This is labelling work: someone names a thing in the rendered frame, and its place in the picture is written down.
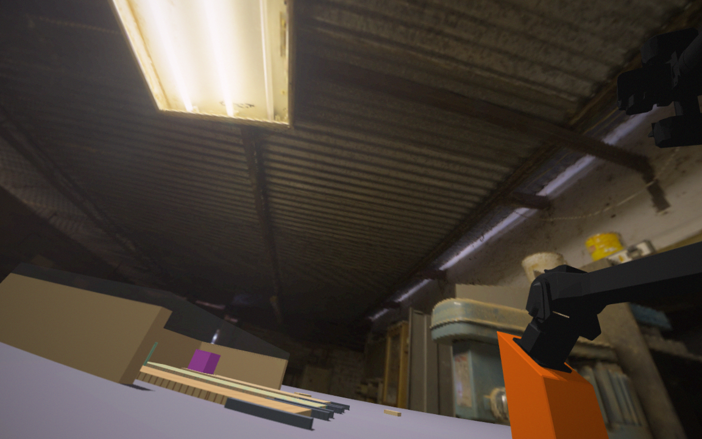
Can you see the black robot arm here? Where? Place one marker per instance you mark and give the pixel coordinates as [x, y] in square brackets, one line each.
[572, 292]

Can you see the pale yellow flat strip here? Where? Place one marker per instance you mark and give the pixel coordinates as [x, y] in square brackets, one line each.
[229, 385]

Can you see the purple cube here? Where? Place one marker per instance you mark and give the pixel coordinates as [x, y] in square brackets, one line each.
[203, 361]

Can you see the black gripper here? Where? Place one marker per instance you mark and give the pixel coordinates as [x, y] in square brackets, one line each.
[684, 129]

